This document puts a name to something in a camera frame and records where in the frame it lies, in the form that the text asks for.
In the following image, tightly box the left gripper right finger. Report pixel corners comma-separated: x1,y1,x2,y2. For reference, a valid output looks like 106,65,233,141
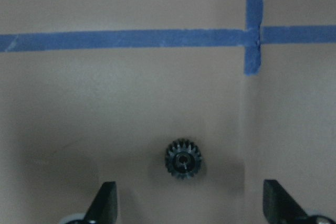
262,179,309,223

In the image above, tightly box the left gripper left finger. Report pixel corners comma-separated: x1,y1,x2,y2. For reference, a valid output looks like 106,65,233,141
83,182,118,224

